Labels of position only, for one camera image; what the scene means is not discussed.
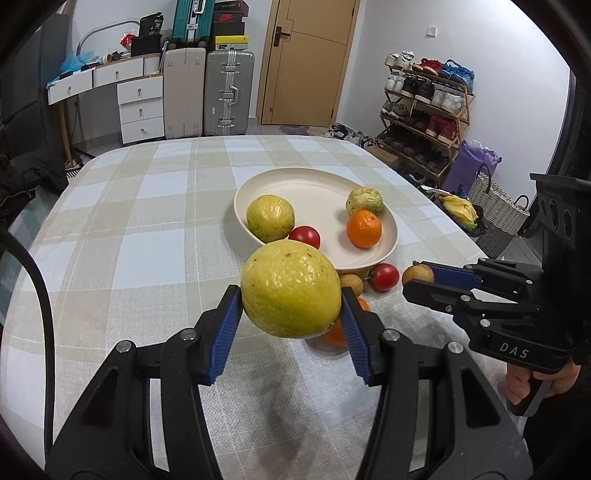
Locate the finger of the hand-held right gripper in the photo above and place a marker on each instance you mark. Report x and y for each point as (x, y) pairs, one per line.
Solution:
(452, 276)
(429, 293)

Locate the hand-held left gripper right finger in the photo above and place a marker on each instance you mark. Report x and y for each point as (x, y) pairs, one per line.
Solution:
(358, 341)

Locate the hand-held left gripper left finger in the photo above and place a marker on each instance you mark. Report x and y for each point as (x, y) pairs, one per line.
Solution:
(221, 332)

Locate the brown longan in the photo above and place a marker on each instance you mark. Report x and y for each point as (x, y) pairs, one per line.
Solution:
(415, 274)
(353, 282)

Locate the orange mandarin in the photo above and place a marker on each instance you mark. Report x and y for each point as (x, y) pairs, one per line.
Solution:
(364, 228)
(334, 336)

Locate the bumpy yellow-green guava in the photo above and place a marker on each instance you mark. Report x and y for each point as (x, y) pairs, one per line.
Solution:
(364, 199)

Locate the cream round plate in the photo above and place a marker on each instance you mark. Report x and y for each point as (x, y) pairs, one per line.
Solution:
(314, 194)

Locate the person's right forearm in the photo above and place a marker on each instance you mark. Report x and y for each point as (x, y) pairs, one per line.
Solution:
(558, 438)

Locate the person's right hand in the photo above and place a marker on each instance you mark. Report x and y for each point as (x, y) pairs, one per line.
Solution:
(517, 385)

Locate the white woven basket bag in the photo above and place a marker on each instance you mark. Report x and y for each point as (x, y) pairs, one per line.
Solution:
(498, 217)

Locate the purple gift bag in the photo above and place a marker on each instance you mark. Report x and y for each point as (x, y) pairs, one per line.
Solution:
(468, 166)

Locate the small cardboard box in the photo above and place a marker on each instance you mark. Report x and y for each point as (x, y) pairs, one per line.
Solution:
(382, 156)

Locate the loose scattered shoes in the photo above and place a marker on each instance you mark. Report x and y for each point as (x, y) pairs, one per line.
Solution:
(348, 134)

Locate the wooden shoe rack with shoes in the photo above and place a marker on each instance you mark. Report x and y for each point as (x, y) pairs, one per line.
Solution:
(429, 92)

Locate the grey door mat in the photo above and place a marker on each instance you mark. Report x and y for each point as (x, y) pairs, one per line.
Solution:
(299, 129)

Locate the teal checked bedding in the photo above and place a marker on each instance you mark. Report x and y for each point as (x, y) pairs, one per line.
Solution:
(41, 205)

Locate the white drawer cabinet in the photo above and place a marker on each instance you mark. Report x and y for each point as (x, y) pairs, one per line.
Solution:
(141, 110)

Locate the silver suitcase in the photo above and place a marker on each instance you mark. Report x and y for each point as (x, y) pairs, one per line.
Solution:
(229, 92)

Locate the cream suitcase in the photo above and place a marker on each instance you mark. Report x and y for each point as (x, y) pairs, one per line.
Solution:
(184, 92)

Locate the black puffer jacket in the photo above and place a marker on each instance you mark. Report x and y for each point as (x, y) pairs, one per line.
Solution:
(27, 177)

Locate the wooden door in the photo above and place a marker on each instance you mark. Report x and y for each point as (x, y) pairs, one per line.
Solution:
(304, 69)

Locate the white desk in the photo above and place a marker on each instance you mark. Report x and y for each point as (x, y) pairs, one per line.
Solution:
(115, 74)

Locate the yellow and white shoebox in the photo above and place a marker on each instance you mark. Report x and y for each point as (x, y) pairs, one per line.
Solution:
(231, 43)

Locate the black box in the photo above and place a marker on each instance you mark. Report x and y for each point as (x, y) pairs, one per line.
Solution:
(145, 46)

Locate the red plastic bag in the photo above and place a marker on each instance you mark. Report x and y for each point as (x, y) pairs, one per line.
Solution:
(129, 40)

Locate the blue plastic bag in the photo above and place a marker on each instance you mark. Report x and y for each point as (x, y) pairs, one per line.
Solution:
(76, 62)

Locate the teal suitcase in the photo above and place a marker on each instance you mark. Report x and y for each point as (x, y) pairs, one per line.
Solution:
(191, 21)

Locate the black packet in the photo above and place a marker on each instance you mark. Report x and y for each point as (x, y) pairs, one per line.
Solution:
(151, 25)

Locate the red and black shoebox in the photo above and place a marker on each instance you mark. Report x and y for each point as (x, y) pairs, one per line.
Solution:
(231, 17)

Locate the dark grey refrigerator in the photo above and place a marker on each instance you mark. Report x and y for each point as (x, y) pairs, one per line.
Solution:
(27, 69)

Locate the arched silver mirror frame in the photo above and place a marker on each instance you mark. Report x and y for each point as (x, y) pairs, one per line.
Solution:
(99, 30)

